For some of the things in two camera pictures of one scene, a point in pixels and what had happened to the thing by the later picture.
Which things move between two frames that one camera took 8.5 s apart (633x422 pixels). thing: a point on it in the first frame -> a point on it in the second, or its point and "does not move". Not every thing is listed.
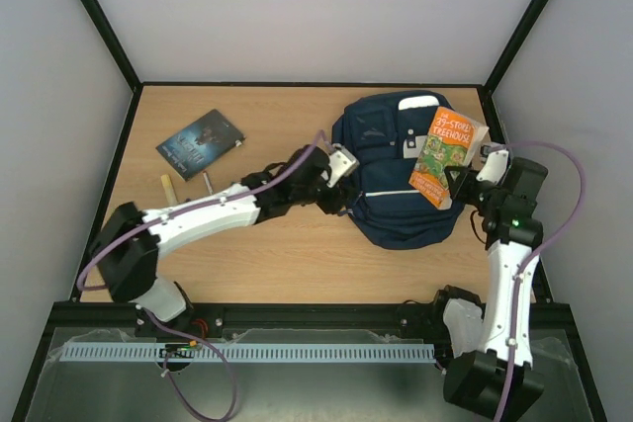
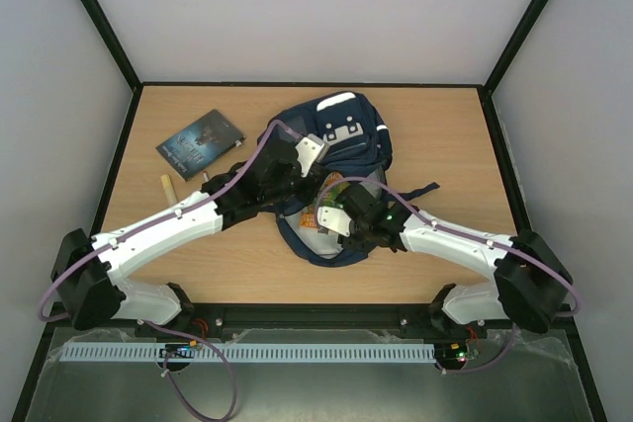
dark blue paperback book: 199,143 does not move
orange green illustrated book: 452,140 -> 325,196
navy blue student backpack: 384,132 -> 339,225
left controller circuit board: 181,350 does not move
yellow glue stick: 169,191 does not move
